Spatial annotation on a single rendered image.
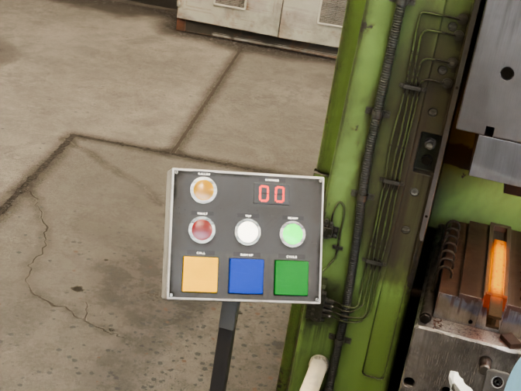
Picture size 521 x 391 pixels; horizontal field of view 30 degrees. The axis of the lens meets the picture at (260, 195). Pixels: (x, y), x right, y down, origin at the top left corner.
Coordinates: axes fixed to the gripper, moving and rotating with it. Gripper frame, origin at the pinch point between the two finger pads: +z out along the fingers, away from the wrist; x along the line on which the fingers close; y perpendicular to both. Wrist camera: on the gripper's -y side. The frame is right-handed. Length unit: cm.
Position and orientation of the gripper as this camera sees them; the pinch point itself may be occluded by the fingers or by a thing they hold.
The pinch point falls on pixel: (490, 378)
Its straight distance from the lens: 196.0
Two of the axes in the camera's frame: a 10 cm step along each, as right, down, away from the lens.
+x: 9.6, 2.3, -1.7
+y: -1.4, 9.0, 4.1
